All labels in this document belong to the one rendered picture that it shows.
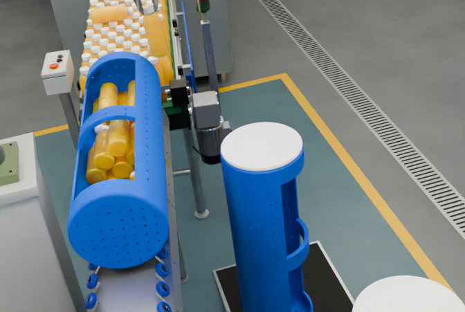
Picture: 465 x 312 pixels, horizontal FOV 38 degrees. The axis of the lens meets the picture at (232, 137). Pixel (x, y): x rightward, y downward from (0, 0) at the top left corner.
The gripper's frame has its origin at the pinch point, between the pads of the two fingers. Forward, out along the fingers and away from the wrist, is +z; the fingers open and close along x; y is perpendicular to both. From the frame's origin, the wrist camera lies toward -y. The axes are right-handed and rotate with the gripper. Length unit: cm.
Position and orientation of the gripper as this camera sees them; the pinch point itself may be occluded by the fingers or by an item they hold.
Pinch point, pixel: (148, 9)
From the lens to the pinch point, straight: 251.7
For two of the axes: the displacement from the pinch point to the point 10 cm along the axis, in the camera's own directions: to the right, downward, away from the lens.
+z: 1.7, 7.9, 5.9
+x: 9.7, -2.3, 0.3
